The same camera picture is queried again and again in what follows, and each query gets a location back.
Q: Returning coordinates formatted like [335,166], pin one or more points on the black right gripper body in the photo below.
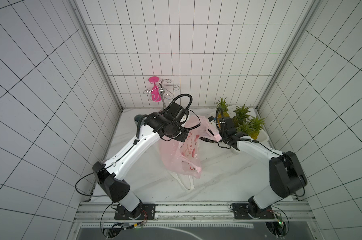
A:
[216,141]

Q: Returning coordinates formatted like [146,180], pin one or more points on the pink plastic bag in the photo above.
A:
[184,158]

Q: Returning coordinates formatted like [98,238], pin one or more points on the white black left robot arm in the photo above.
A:
[110,175]

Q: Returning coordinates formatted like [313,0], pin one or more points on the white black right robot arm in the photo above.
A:
[286,175]

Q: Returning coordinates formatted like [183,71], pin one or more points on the orange yellow pineapple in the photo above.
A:
[222,109]

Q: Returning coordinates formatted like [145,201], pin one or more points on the yellow green pineapple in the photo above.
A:
[254,127]

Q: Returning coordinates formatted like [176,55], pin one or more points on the white plastic bag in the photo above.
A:
[185,181]

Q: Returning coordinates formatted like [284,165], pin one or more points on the white plastic perforated basket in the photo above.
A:
[263,135]

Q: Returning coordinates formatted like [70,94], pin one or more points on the pink silver cup stand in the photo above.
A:
[161,90]

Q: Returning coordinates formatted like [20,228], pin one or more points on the teal green cup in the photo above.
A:
[137,118]

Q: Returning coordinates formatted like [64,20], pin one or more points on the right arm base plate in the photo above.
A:
[246,211]

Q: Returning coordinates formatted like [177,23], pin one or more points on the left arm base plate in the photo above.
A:
[140,213]

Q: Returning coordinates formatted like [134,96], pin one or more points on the aluminium mounting rail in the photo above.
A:
[191,212]

